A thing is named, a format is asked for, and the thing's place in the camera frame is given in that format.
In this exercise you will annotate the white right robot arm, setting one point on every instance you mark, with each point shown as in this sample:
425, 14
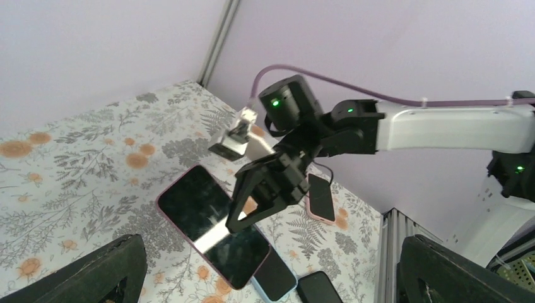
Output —
380, 123

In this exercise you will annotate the black phone without case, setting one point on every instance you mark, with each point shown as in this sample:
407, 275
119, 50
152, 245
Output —
317, 288

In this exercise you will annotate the aluminium right corner post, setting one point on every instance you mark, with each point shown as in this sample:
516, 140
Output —
223, 27

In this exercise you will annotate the phone in peach case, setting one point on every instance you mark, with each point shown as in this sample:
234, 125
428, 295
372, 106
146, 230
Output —
319, 203

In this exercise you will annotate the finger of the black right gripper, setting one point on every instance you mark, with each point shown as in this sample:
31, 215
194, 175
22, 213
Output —
254, 211
247, 179

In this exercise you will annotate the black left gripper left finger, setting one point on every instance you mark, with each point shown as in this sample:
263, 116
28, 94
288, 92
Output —
113, 273

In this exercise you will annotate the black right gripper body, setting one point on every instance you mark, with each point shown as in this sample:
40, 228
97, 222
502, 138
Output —
284, 177

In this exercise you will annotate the floral patterned table mat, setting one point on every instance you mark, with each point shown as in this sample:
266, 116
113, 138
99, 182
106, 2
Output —
71, 186

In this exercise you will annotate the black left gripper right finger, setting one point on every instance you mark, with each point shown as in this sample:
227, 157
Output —
429, 272

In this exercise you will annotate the phone in blue case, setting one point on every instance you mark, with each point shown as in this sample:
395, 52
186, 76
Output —
274, 280

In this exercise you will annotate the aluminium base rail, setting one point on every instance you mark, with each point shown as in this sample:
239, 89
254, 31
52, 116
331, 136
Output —
396, 226

